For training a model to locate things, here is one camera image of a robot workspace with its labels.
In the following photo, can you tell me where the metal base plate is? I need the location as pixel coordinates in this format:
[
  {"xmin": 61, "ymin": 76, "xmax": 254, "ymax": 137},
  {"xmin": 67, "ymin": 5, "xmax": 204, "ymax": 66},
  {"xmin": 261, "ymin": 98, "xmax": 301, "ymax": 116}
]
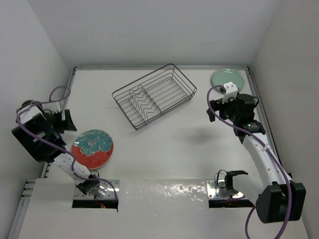
[
  {"xmin": 73, "ymin": 180, "xmax": 120, "ymax": 200},
  {"xmin": 206, "ymin": 179, "xmax": 247, "ymax": 200}
]

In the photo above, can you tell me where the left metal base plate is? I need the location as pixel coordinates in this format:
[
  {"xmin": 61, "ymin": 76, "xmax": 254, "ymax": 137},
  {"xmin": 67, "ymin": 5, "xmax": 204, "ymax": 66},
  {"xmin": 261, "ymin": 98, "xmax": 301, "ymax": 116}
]
[{"xmin": 73, "ymin": 180, "xmax": 120, "ymax": 200}]

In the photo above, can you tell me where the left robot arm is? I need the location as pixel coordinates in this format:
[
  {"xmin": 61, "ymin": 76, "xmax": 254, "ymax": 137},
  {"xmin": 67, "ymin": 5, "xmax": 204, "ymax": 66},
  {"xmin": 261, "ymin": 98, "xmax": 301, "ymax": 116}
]
[{"xmin": 11, "ymin": 100, "xmax": 100, "ymax": 196}]

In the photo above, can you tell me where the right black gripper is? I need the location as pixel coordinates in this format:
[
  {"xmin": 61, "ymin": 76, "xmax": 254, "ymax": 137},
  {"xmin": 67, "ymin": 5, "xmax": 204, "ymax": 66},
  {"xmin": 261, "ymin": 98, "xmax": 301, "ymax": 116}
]
[{"xmin": 207, "ymin": 94, "xmax": 239, "ymax": 122}]

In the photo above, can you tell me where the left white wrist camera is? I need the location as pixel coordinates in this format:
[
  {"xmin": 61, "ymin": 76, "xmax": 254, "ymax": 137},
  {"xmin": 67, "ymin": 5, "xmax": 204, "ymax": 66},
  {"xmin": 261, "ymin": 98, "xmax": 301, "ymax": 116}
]
[{"xmin": 42, "ymin": 101, "xmax": 59, "ymax": 114}]

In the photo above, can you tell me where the red and teal plate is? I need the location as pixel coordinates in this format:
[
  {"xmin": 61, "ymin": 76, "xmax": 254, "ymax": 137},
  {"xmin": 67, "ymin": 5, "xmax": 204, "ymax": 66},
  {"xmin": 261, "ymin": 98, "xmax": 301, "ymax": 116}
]
[{"xmin": 71, "ymin": 129, "xmax": 114, "ymax": 170}]

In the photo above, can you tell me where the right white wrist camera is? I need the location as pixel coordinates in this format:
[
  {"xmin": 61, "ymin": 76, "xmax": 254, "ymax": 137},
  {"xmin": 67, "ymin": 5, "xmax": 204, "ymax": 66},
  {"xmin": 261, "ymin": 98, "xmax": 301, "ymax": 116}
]
[{"xmin": 222, "ymin": 82, "xmax": 238, "ymax": 104}]

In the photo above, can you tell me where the light green plate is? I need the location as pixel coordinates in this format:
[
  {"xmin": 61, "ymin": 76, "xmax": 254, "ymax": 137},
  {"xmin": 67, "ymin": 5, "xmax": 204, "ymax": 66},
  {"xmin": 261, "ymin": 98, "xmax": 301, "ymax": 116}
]
[{"xmin": 211, "ymin": 69, "xmax": 245, "ymax": 92}]

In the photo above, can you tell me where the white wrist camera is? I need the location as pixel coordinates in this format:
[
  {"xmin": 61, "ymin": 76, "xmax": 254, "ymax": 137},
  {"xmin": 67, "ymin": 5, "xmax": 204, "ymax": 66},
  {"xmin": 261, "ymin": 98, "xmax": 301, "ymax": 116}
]
[
  {"xmin": 42, "ymin": 101, "xmax": 59, "ymax": 114},
  {"xmin": 222, "ymin": 82, "xmax": 238, "ymax": 104}
]

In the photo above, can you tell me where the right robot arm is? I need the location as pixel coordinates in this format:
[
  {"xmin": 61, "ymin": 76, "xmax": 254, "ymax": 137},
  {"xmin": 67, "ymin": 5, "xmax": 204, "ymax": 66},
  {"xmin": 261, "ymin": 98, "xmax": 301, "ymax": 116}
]
[{"xmin": 206, "ymin": 94, "xmax": 306, "ymax": 224}]

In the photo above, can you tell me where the wire dish rack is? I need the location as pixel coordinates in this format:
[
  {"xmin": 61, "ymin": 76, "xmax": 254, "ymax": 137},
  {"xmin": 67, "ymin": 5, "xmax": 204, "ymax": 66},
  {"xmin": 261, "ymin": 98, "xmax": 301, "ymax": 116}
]
[{"xmin": 112, "ymin": 63, "xmax": 197, "ymax": 131}]

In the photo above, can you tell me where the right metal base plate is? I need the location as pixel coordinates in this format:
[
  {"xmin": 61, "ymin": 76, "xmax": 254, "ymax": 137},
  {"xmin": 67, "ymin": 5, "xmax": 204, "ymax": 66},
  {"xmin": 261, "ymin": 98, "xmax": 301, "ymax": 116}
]
[{"xmin": 206, "ymin": 179, "xmax": 247, "ymax": 200}]

